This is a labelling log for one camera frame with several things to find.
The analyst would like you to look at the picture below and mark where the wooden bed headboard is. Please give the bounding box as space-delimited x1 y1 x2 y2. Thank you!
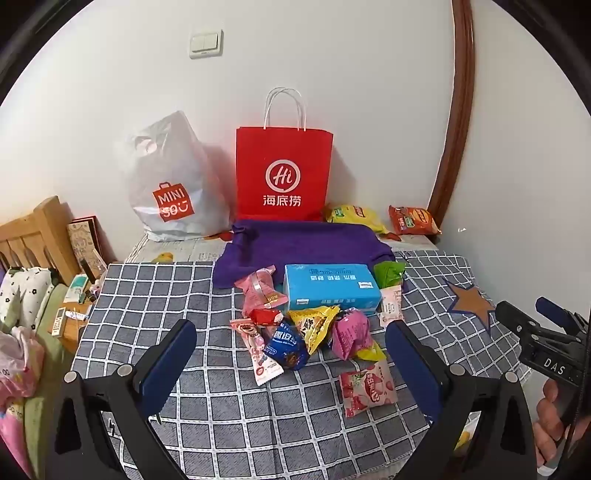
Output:
0 196 81 284

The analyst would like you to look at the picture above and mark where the small white pink packet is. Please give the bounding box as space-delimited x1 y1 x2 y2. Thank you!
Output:
379 285 404 324

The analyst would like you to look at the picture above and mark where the orange chips bag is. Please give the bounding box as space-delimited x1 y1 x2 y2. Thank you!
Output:
388 205 441 236

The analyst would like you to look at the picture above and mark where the white light switch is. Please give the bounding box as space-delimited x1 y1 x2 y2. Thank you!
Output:
189 30 223 59

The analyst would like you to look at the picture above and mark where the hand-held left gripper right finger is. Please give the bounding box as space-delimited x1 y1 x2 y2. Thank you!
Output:
385 319 539 480

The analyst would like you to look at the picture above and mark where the teal small box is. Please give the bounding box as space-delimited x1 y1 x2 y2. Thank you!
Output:
65 274 92 303

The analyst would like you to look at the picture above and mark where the strawberry print snack packet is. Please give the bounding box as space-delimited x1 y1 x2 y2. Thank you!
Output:
338 360 398 418

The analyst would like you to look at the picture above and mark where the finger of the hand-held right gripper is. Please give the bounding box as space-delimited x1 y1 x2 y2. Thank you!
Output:
536 296 583 332
495 301 541 342

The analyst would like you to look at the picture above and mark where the pale pink snack packet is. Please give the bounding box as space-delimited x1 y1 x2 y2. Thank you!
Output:
235 264 289 311

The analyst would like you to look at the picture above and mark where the patterned gift box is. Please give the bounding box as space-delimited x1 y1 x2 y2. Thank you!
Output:
67 216 109 284

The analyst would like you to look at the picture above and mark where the pink plastic bag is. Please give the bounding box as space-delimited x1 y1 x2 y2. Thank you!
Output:
0 325 45 480

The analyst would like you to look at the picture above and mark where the blue tissue box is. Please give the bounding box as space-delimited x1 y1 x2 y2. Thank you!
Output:
283 263 382 315

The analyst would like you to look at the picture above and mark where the red paper bag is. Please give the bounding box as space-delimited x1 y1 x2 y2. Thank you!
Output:
235 87 334 221

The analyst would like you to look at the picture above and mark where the dark blue snack packet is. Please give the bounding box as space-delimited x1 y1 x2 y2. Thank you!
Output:
262 318 309 371

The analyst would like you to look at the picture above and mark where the red snack packet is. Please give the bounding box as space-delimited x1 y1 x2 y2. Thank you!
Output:
249 308 284 328

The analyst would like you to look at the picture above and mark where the grey checked blanket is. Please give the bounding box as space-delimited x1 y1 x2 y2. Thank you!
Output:
69 251 527 480

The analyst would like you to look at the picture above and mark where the brown wooden door frame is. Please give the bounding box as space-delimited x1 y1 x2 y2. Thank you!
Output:
427 0 476 238

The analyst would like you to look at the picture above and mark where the purple fabric tray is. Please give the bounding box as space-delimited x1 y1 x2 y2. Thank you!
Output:
212 219 395 291

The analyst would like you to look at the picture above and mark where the yellow chips bag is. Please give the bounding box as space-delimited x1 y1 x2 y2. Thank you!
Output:
323 203 389 235

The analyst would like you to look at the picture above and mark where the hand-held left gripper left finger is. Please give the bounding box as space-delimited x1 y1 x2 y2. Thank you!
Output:
46 318 198 480

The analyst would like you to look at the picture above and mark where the magenta snack packet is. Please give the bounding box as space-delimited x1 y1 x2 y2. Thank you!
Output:
330 309 386 361

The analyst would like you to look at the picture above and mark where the long pink cartoon packet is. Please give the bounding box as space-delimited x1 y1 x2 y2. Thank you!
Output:
230 318 283 386

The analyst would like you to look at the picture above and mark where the white plastic shopping bag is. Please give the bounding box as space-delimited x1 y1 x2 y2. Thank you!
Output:
113 111 234 243

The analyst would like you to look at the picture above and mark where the fruit print table cover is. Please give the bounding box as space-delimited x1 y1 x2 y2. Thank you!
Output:
124 231 439 265

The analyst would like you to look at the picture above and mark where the person's right hand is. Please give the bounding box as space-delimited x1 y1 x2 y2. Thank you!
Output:
536 378 583 468

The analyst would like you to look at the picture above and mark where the white floral pillow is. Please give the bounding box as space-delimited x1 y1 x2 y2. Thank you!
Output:
0 267 56 330

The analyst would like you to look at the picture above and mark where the wooden bedside table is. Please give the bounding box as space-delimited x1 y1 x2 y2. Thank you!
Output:
59 295 100 354

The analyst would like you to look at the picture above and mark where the yellow snack packet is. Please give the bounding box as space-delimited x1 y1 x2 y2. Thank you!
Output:
287 305 341 355

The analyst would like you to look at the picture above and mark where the green snack packet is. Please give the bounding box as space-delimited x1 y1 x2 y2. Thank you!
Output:
373 261 407 289

